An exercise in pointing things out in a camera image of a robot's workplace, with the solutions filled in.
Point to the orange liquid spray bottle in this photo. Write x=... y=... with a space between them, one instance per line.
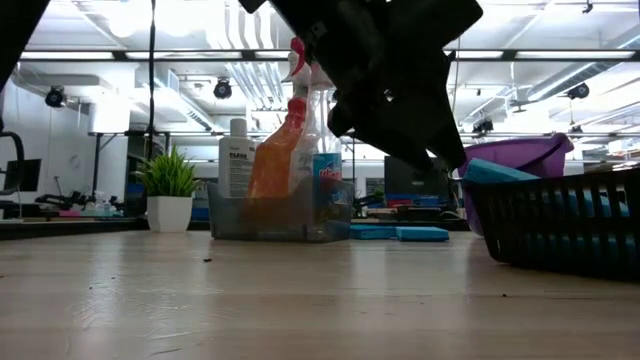
x=272 y=165

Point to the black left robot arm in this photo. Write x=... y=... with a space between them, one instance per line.
x=15 y=30

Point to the black ceiling spotlight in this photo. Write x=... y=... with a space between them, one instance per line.
x=55 y=97
x=578 y=91
x=483 y=126
x=222 y=89

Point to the black computer monitor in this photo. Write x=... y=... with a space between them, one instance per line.
x=405 y=185

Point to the grey translucent plastic bin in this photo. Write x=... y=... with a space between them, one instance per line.
x=280 y=225

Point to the white plastic bottle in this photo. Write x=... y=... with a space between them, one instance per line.
x=235 y=165

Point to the black plastic basket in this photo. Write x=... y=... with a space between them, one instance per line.
x=500 y=240

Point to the black aluminium rig frame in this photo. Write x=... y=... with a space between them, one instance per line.
x=75 y=227

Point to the green plant in white pot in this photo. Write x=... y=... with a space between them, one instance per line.
x=169 y=215

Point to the small black monitor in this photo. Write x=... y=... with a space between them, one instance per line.
x=27 y=175

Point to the purple plastic bucket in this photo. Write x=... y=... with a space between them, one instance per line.
x=525 y=152

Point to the blue liquid spray bottle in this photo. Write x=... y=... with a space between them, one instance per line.
x=327 y=172

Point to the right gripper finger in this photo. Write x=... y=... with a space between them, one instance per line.
x=390 y=135
x=450 y=145

